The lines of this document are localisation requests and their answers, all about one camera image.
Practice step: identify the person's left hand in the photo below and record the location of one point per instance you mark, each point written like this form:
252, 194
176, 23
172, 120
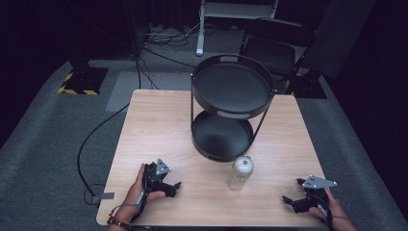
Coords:
138, 192

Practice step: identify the black folding chair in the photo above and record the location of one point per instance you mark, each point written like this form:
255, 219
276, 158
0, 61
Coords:
272, 48

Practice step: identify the person's right hand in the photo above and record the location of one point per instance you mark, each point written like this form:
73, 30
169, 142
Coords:
333, 208

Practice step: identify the grey tape strip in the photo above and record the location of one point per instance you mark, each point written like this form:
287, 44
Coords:
106, 195

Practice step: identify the white metal desk frame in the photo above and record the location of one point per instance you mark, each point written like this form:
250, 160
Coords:
224, 12

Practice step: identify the black stand base yellow stripes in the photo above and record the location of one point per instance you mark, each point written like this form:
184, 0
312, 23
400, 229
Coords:
84, 81
308, 86

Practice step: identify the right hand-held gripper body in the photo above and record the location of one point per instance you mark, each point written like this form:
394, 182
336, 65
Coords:
316, 192

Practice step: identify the black two-tier round rack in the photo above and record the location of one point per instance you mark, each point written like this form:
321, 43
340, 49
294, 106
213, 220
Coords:
232, 96

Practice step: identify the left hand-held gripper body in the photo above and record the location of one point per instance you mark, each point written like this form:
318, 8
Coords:
154, 179

